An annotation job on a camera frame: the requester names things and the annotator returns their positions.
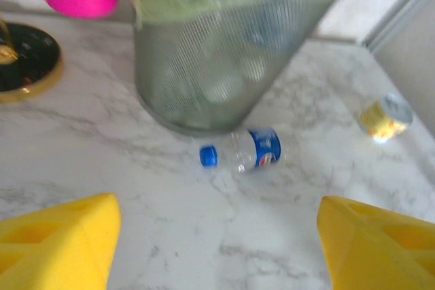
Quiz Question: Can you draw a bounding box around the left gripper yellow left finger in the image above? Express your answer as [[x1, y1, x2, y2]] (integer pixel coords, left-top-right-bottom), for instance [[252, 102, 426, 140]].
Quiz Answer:
[[0, 193, 122, 290]]

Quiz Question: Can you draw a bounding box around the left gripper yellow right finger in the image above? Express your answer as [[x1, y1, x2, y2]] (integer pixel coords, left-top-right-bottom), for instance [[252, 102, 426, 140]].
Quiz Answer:
[[317, 196, 435, 290]]

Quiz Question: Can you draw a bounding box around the grey mesh waste bin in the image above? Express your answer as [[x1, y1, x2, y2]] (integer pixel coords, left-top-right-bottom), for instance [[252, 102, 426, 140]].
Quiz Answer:
[[130, 0, 378, 134]]

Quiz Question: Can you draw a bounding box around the yellow drink can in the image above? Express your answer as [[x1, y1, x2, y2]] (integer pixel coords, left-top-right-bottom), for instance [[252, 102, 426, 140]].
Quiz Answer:
[[359, 94, 414, 142]]

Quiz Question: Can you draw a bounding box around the small clear Pepsi label bottle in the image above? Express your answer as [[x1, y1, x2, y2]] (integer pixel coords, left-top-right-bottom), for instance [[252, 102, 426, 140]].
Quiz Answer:
[[198, 127, 283, 175]]

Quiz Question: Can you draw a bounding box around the gold wire stand black base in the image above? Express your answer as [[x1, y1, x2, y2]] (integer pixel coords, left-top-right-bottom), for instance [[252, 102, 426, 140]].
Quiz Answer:
[[0, 0, 65, 105]]

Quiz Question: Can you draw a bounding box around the aluminium frame post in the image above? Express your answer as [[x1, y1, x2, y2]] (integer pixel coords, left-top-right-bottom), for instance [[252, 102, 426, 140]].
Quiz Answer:
[[364, 0, 435, 56]]

